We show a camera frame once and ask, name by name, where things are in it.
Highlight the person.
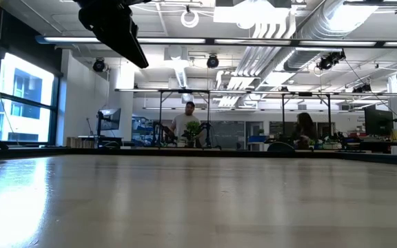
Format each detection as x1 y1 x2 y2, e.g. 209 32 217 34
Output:
289 112 320 151
169 101 203 148

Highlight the dark computer monitor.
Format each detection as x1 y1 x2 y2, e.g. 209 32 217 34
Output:
363 108 395 138

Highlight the long ceiling light fixture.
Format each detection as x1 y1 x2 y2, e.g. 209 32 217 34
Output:
35 34 397 48

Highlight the computer monitor on stand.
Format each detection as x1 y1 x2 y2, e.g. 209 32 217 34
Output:
96 108 122 138

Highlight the black background rig frame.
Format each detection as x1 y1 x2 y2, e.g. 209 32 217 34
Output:
114 87 232 149
280 91 333 139

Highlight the white cable coil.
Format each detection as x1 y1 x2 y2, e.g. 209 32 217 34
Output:
180 9 200 29

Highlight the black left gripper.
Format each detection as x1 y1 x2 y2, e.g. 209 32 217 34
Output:
72 0 151 70

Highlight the silver ceiling duct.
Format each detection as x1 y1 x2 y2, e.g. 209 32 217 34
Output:
283 0 380 72

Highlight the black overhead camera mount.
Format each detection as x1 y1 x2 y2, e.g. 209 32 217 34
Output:
316 49 347 72

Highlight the wooden slat crate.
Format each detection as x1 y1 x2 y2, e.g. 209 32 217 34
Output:
66 136 98 149

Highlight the large window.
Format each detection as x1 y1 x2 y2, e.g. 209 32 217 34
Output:
0 50 61 146

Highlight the black ceiling rail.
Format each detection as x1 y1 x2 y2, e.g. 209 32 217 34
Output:
343 0 397 15

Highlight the small green background plant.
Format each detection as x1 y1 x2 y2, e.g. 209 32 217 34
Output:
181 120 203 148

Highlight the black office chair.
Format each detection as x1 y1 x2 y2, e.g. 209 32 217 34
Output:
266 141 296 153

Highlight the round black ceiling speaker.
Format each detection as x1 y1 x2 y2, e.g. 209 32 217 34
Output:
92 57 106 73
206 54 220 69

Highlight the blue storage bin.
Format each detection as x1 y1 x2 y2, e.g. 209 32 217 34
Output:
247 134 269 145

